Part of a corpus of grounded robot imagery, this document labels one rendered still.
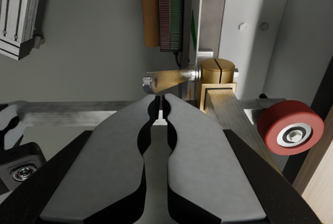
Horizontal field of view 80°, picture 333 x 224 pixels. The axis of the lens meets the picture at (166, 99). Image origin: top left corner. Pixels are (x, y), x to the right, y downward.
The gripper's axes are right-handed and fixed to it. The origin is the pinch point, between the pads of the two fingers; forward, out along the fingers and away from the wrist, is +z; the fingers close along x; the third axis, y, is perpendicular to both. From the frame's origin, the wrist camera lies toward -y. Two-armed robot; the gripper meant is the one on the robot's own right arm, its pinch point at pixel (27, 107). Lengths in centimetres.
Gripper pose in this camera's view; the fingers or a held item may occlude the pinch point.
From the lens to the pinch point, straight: 42.6
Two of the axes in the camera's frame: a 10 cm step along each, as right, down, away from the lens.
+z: -0.1, -5.2, 8.5
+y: -10.0, 0.1, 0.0
